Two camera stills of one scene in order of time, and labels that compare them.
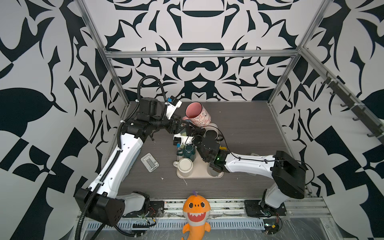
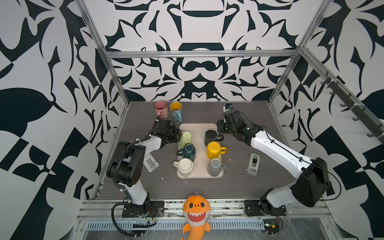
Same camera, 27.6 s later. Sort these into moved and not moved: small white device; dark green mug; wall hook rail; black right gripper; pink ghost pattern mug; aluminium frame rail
Moved: black right gripper; pink ghost pattern mug
Not moved: wall hook rail; dark green mug; small white device; aluminium frame rail
